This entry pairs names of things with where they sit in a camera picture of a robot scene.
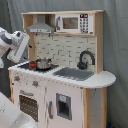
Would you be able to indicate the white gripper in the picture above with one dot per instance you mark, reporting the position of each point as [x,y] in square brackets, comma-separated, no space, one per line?
[20,41]

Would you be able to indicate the small metal pot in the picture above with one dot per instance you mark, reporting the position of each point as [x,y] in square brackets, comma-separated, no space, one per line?
[43,63]

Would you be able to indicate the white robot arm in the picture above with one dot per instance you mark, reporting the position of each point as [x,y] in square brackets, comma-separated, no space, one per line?
[6,44]

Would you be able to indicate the wooden toy kitchen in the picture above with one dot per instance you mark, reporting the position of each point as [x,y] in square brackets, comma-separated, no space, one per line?
[64,50]

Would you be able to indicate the grey range hood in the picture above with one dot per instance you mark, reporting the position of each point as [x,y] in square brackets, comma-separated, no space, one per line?
[42,25]

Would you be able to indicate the black toy stovetop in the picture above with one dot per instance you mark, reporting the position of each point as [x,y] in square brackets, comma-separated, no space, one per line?
[33,66]

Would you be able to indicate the left stove knob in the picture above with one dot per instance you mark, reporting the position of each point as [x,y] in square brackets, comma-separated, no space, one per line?
[16,78]

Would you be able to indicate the stove knob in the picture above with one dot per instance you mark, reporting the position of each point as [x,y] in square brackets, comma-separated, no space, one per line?
[35,83]
[16,78]

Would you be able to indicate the right stove knob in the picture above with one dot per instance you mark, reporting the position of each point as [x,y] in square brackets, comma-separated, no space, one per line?
[35,83]

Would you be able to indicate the toy microwave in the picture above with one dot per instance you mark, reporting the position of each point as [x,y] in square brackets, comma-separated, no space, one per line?
[75,23]

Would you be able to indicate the toy oven door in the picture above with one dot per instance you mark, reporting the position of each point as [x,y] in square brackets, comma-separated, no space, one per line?
[30,101]

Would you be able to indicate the grey toy sink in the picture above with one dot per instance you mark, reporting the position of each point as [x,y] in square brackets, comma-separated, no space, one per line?
[74,74]

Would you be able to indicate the black toy faucet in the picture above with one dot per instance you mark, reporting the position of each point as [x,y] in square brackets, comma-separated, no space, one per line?
[83,63]

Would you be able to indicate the white cabinet door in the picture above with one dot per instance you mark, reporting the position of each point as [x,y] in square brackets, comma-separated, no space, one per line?
[64,106]

